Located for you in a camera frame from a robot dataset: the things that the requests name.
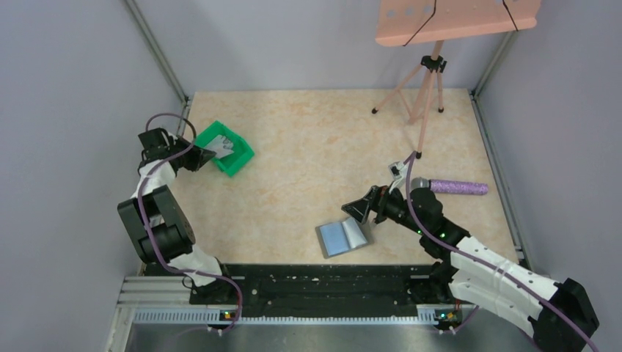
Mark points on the green plastic bin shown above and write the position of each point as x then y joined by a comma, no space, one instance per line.
233,163

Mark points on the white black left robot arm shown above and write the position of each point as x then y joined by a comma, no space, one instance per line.
159,230

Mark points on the purple glitter microphone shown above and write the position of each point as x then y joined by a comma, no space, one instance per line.
450,186

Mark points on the grey card holder wallet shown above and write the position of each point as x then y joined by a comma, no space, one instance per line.
341,237

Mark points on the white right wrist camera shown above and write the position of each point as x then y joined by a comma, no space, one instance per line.
397,170

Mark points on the pink music stand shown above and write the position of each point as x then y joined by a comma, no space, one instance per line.
402,23

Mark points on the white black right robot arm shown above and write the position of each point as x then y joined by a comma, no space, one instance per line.
557,316

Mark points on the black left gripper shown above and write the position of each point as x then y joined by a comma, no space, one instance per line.
188,155

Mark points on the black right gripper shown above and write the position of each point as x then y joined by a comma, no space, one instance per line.
378,203

